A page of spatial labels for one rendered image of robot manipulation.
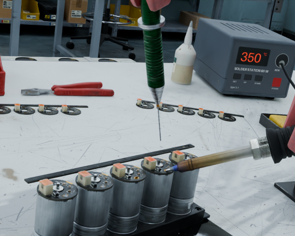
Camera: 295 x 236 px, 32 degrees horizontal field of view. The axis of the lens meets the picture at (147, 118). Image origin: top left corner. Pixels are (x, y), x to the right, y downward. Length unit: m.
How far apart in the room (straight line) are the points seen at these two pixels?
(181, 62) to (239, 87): 0.10
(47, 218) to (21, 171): 0.16
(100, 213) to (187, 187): 0.08
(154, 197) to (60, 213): 0.08
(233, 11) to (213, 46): 5.33
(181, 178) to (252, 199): 0.13
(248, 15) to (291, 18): 0.61
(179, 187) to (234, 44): 0.42
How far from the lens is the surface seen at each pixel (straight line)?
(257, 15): 6.40
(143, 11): 0.30
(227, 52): 0.78
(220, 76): 0.80
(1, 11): 4.50
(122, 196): 0.35
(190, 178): 0.39
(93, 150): 0.53
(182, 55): 0.81
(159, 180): 0.36
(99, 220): 0.34
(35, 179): 0.33
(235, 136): 0.64
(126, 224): 0.36
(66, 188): 0.32
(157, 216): 0.38
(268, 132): 0.35
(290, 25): 6.65
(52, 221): 0.32
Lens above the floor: 0.97
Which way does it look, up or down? 19 degrees down
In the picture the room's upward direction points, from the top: 9 degrees clockwise
